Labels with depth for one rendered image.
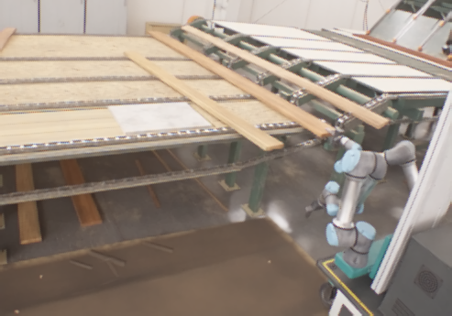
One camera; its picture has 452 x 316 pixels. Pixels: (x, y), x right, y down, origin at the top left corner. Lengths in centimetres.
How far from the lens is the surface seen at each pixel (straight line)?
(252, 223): 313
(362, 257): 224
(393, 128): 421
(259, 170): 308
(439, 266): 194
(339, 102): 347
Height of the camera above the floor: 183
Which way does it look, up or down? 23 degrees down
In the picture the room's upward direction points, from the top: 10 degrees clockwise
